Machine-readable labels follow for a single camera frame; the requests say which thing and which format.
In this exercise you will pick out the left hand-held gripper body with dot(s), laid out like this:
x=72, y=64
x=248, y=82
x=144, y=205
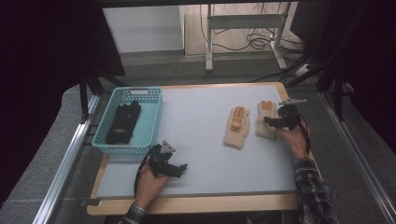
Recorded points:
x=159, y=160

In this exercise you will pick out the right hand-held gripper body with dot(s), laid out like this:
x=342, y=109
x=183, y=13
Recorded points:
x=290, y=116

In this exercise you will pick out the cream fluffy glove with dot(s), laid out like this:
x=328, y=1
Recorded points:
x=264, y=130

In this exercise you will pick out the teal plastic basket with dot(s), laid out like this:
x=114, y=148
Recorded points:
x=148, y=124

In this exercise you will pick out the cream glove with orange palm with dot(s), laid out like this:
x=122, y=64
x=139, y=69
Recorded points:
x=236, y=130

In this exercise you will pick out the black glove with logo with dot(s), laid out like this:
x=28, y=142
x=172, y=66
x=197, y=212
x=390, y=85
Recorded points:
x=123, y=124

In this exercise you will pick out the person's right hand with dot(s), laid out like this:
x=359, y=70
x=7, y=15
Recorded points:
x=295, y=143

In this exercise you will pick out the person's left hand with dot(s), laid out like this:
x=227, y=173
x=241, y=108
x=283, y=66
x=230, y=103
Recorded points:
x=149, y=186

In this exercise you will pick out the grey foam mat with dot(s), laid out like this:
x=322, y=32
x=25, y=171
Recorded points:
x=199, y=149

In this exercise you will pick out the white power strip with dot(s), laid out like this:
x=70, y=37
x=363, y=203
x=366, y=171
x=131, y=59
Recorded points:
x=302, y=70

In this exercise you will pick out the wooden table board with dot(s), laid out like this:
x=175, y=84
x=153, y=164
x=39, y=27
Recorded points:
x=218, y=205

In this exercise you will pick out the black metal stand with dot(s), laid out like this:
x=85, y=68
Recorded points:
x=337, y=93

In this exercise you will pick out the black tape piece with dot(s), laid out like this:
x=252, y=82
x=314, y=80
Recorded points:
x=91, y=202

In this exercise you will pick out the dark curtain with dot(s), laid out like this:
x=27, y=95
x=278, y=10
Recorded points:
x=40, y=77
x=373, y=62

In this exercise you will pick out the black tripod stand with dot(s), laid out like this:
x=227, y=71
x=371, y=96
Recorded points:
x=83, y=93

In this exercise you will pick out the white panel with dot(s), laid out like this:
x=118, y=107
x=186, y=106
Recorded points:
x=143, y=29

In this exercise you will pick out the aluminium rail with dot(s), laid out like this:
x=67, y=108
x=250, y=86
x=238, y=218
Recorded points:
x=358, y=155
x=65, y=161

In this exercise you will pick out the white metal desk frame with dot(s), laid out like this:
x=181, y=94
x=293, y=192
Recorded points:
x=244, y=21

